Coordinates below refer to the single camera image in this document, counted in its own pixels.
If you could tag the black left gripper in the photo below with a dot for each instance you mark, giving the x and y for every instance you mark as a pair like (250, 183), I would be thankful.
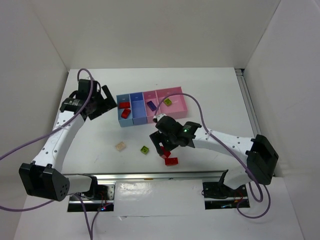
(100, 108)

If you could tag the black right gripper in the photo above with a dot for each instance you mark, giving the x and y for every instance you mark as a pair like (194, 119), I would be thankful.
(158, 140)

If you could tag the red arched lego brick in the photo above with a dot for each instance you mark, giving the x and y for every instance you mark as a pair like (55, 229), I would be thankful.
(166, 154)

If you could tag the small green lego brick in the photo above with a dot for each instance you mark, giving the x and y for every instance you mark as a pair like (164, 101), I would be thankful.
(144, 150)

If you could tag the red rectangular lego brick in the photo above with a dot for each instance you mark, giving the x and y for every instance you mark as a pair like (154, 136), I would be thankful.
(171, 161)

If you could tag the purple lego brick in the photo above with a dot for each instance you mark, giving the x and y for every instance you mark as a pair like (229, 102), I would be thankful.
(151, 105)

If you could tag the lime green lego brick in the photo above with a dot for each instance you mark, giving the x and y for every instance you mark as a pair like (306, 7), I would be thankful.
(167, 102)

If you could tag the red lego brick small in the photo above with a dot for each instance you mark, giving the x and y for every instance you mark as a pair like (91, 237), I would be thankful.
(124, 105)

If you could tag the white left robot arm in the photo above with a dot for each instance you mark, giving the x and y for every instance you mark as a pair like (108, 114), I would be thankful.
(43, 177)

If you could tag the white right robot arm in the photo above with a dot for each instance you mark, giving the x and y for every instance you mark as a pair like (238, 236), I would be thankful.
(256, 156)

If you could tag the large pink container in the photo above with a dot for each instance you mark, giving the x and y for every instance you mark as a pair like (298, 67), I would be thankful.
(178, 108)

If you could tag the beige lego brick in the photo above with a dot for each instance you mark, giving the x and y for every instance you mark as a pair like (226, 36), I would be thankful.
(120, 146)

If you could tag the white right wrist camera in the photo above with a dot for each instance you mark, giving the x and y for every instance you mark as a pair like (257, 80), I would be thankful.
(156, 118)

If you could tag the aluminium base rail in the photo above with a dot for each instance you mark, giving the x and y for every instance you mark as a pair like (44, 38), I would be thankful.
(160, 176)

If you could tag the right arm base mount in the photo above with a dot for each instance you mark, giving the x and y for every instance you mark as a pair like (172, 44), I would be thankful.
(218, 196)

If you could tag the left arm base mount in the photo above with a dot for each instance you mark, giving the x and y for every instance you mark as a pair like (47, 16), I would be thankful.
(102, 199)

